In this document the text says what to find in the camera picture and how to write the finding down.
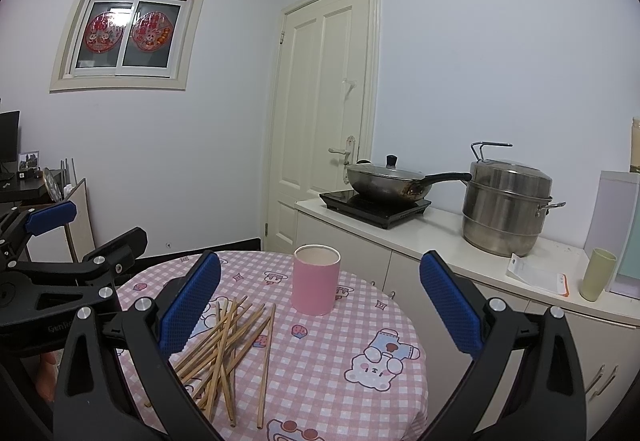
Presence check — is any red round window decoration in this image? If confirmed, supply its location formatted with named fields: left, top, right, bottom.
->
left=131, top=11, right=174, bottom=51
left=83, top=12, right=126, bottom=54

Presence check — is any black frying pan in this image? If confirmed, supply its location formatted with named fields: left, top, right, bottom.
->
left=346, top=155, right=474, bottom=202

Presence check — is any person's left hand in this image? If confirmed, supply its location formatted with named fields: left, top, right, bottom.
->
left=36, top=348, right=64, bottom=404

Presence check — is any pink checked tablecloth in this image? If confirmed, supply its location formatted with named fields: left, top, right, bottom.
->
left=112, top=250, right=430, bottom=441

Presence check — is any glass wok lid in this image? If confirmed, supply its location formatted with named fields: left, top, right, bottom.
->
left=346, top=154, right=434, bottom=182

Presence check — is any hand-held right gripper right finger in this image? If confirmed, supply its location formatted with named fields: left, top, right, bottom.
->
left=419, top=250, right=587, bottom=441

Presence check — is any black monitor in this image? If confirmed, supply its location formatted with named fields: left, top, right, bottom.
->
left=0, top=111, right=21, bottom=164

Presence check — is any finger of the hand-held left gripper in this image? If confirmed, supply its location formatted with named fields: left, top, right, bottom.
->
left=0, top=201, right=78, bottom=268
left=15, top=227, right=150, bottom=305

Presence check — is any white paper packet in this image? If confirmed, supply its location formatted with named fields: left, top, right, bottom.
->
left=505, top=253, right=571, bottom=297

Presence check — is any cream framed window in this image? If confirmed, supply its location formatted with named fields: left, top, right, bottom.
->
left=49, top=0, right=208, bottom=94

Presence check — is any beige wooden board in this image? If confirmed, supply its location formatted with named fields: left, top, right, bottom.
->
left=62, top=178, right=96, bottom=263

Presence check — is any white rectangular box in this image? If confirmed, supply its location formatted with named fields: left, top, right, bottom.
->
left=583, top=170, right=640, bottom=300

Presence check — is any metal door handle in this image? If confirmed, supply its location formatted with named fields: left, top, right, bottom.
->
left=328, top=136, right=357, bottom=184

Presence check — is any bunch of wooden chopsticks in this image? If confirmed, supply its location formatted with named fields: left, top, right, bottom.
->
left=142, top=296, right=277, bottom=429

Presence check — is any round decorative plate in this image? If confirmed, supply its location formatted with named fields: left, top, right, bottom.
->
left=42, top=168, right=65, bottom=203

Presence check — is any black induction cooktop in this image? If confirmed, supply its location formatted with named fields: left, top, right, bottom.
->
left=319, top=190, right=432, bottom=230

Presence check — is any bundle of metal rods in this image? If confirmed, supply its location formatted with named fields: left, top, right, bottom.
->
left=60, top=158, right=80, bottom=188

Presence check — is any white panel door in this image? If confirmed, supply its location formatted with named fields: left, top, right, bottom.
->
left=262, top=0, right=383, bottom=254

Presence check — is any dark desk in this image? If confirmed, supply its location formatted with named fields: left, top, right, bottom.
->
left=0, top=166, right=66, bottom=208

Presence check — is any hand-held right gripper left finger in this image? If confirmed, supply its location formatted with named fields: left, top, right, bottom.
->
left=52, top=251, right=228, bottom=441

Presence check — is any white kitchen cabinet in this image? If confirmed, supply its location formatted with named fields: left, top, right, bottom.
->
left=295, top=198, right=640, bottom=441

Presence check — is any steel steamer pot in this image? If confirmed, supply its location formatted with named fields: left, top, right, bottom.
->
left=461, top=141, right=567, bottom=258

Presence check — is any pink cylindrical cup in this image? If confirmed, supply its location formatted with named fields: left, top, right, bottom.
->
left=291, top=244, right=342, bottom=317

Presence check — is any pale green cup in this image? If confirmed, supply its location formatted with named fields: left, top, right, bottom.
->
left=579, top=247, right=618, bottom=303

